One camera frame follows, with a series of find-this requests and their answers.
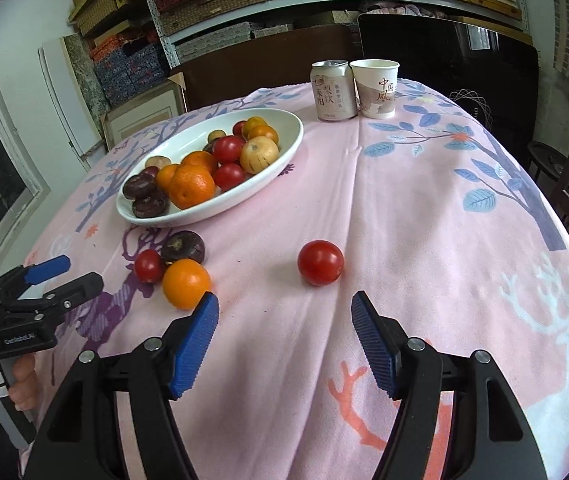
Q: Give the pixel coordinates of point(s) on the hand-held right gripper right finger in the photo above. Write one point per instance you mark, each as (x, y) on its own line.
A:
(372, 345)

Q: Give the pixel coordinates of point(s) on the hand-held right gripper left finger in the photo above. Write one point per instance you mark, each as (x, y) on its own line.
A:
(194, 345)

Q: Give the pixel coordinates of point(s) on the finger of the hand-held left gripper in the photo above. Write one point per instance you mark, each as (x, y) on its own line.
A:
(47, 267)
(79, 285)

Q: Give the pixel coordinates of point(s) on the small pale pear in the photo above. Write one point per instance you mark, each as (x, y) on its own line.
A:
(157, 162)

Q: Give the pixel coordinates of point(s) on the large orange tangerine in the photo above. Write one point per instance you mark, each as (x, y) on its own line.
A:
(192, 186)

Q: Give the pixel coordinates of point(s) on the yellow round pear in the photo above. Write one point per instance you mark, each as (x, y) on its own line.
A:
(259, 155)

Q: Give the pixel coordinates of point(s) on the small olive green fruit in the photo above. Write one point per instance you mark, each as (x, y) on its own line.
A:
(216, 136)

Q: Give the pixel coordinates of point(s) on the white oval plate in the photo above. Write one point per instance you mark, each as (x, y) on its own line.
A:
(287, 132)

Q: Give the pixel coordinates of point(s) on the person's left hand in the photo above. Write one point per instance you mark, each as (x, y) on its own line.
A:
(24, 385)

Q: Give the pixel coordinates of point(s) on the pink printed tablecloth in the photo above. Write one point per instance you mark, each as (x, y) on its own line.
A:
(414, 260)

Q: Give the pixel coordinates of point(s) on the white board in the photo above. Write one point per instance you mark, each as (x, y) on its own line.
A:
(64, 90)

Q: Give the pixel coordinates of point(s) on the marbled panel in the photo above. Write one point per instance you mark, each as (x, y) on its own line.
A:
(82, 60)

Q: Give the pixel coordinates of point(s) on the stack of blue patterned boxes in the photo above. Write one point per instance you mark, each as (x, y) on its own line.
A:
(129, 70)

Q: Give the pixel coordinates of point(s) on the white paper cup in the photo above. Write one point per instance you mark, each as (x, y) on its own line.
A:
(377, 90)

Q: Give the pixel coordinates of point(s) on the pale beverage can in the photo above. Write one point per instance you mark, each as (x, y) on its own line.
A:
(333, 92)

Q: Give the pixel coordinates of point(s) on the dark round stool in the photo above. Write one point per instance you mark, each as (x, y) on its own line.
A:
(554, 160)

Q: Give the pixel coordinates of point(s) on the white metal shelf rack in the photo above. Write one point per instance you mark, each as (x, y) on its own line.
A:
(157, 10)

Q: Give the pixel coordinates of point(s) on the dark wooden chair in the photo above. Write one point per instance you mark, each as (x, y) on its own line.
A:
(264, 65)

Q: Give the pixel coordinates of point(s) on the pale wooden picture frame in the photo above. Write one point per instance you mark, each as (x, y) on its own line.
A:
(139, 115)

